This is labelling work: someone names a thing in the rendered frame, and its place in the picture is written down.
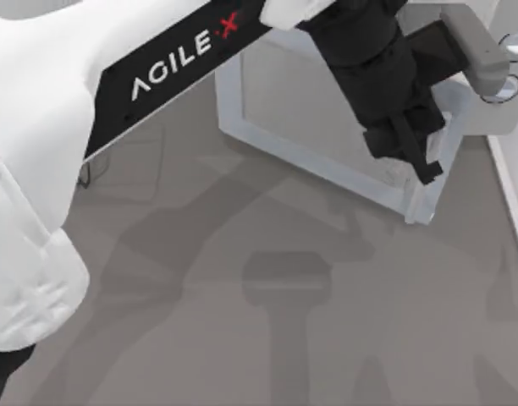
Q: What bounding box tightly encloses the pale microwave oven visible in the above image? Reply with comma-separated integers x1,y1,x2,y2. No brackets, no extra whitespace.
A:
405,0,518,274

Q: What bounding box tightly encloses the microwave knob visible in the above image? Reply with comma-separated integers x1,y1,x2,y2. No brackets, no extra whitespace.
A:
478,72,518,103
498,30,518,63

